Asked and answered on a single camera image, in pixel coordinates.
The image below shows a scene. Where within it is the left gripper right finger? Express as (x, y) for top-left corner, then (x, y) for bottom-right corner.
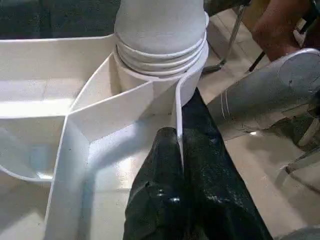
(180, 128), (274, 240)

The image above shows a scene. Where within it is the bare human leg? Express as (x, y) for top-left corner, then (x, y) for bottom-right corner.
(251, 0), (312, 61)

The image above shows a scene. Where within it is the white plastic table top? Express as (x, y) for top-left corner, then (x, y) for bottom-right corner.
(0, 34), (210, 240)

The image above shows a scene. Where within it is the white plastic table leg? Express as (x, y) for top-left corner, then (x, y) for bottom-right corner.
(113, 0), (210, 77)

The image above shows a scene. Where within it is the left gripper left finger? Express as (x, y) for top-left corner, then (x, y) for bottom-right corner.
(122, 126), (186, 240)

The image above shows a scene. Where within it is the chrome tube frame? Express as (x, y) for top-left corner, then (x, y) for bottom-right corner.
(201, 0), (247, 74)

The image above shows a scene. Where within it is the black tripod leg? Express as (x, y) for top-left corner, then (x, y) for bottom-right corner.
(248, 51), (266, 73)

